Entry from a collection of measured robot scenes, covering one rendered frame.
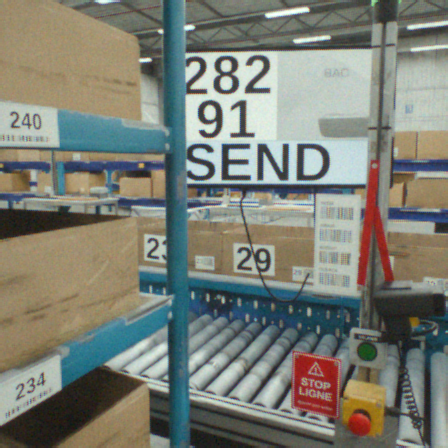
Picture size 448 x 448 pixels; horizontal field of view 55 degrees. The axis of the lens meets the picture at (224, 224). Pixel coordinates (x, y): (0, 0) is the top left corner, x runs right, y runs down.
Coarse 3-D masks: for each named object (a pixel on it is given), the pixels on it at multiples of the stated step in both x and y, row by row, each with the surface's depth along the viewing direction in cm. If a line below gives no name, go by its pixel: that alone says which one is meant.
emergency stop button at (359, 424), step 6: (354, 414) 78; (360, 414) 78; (348, 420) 78; (354, 420) 77; (360, 420) 77; (366, 420) 77; (354, 426) 77; (360, 426) 77; (366, 426) 76; (354, 432) 77; (360, 432) 77; (366, 432) 77
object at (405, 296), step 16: (384, 288) 77; (400, 288) 76; (416, 288) 75; (432, 288) 75; (384, 304) 77; (400, 304) 76; (416, 304) 74; (432, 304) 74; (384, 320) 79; (400, 320) 77; (416, 320) 77; (384, 336) 79; (400, 336) 77
